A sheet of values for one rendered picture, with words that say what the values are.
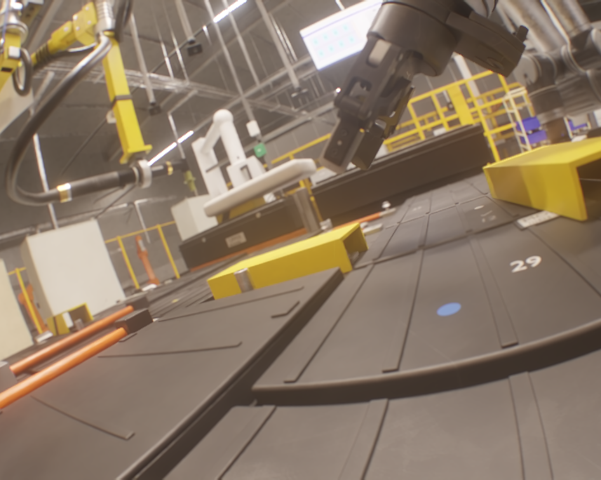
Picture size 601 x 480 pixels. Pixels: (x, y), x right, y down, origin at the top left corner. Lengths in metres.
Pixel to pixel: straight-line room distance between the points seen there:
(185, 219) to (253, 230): 5.78
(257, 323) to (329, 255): 0.13
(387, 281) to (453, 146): 0.57
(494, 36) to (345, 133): 0.14
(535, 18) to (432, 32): 1.11
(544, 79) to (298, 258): 0.97
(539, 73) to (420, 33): 0.85
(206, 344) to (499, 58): 0.28
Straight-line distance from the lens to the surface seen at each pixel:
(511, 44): 0.29
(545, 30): 1.37
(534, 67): 1.10
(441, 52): 0.28
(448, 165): 0.73
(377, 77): 0.22
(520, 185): 0.24
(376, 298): 0.16
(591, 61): 1.18
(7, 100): 1.54
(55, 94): 0.65
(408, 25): 0.27
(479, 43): 0.28
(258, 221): 0.87
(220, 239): 0.95
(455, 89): 10.26
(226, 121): 3.69
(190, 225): 6.58
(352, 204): 0.76
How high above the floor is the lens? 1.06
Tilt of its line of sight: 5 degrees down
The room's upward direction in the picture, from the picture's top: 21 degrees counter-clockwise
